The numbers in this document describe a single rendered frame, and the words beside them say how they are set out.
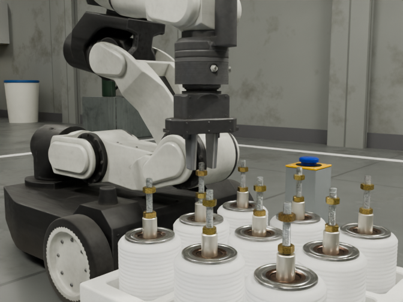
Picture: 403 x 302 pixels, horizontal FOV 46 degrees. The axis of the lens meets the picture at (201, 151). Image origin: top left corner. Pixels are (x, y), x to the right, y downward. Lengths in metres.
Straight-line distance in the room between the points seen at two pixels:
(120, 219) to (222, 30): 0.50
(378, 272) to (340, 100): 3.22
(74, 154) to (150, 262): 0.69
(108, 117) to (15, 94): 2.55
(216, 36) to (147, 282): 0.38
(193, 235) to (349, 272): 0.26
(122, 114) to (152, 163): 3.28
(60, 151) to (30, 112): 5.38
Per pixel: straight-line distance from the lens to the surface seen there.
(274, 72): 4.32
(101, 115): 4.48
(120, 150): 1.24
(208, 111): 0.75
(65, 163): 1.36
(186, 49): 0.74
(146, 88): 1.14
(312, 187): 0.97
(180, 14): 0.74
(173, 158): 1.03
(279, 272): 0.57
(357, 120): 3.87
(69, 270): 1.09
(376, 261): 0.75
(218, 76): 0.74
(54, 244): 1.12
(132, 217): 1.07
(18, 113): 6.74
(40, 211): 1.25
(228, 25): 0.73
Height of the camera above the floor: 0.47
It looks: 8 degrees down
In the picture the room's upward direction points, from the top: straight up
